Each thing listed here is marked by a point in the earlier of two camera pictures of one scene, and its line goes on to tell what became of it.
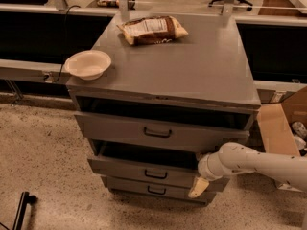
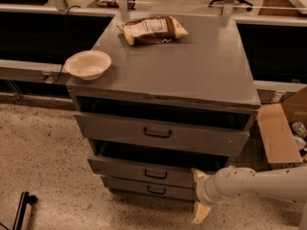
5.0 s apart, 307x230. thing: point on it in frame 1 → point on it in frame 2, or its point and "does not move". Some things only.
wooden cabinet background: [285, 0] does not move
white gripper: [204, 168] → [203, 189]
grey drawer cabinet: [159, 108] does not move
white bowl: [87, 64] does not move
